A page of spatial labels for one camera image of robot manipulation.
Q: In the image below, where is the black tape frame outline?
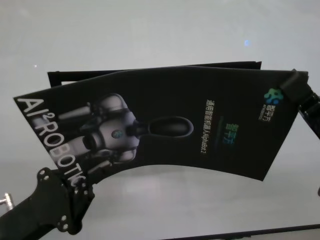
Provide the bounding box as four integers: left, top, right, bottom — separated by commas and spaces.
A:
46, 61, 263, 88

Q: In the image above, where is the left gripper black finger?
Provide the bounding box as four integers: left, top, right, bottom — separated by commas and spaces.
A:
77, 182, 96, 207
63, 189, 85, 216

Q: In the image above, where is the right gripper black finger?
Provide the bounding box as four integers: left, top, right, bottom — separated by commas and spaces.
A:
279, 71, 310, 103

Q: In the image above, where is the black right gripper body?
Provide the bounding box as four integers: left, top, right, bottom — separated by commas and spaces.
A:
298, 86, 320, 141

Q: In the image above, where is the black robot print poster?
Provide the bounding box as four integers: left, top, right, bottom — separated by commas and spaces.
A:
12, 65, 308, 190

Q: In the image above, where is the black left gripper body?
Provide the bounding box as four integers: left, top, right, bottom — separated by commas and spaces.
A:
0, 167, 83, 240

